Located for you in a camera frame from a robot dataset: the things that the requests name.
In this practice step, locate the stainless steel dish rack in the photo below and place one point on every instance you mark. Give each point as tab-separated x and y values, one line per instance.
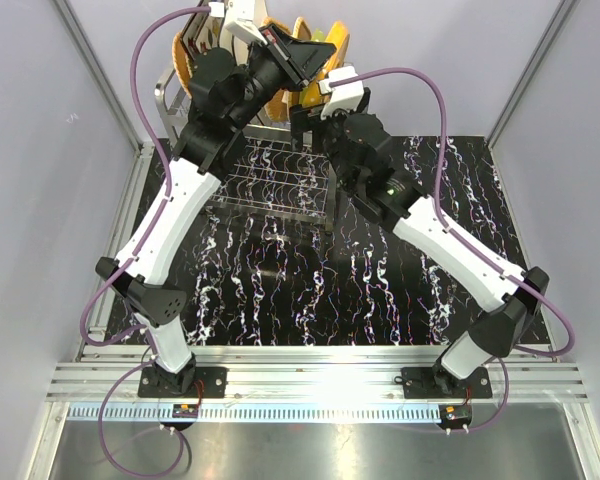
273	179

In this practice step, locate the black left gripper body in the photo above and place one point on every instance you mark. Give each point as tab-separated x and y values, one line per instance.
266	72

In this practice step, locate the fruit pattern square plate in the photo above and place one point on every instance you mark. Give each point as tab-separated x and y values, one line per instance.
200	34

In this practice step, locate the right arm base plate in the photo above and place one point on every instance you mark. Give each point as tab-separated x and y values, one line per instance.
434	383

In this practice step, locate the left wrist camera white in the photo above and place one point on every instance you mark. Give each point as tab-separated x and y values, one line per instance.
240	19

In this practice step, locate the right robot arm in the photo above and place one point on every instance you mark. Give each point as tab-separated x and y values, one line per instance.
358	149

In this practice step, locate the woven wicker plate middle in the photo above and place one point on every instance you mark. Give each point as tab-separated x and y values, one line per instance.
276	109

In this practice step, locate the woven wicker plate left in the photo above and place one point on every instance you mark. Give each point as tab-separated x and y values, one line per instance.
180	63

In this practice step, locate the woven wicker plate right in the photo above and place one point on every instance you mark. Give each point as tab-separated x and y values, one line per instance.
301	30

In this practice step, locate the yellow polka dot plate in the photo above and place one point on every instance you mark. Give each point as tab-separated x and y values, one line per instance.
339	36

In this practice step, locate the aluminium frame rail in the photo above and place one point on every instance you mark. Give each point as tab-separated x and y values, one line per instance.
307	386

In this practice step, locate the green polka dot plate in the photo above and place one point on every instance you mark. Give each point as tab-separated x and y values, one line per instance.
318	36

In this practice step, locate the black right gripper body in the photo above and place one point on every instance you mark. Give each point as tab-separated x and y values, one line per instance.
325	133

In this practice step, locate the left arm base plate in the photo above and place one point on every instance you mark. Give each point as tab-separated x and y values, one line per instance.
192	382

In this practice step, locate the woven wicker plate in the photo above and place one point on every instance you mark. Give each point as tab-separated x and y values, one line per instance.
301	30
180	63
276	109

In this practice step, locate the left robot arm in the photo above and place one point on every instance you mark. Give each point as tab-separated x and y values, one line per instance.
225	97

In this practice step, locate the white square plate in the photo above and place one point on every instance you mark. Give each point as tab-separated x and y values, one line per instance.
239	49

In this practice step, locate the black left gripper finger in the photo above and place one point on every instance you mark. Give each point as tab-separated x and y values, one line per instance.
279	39
308	58

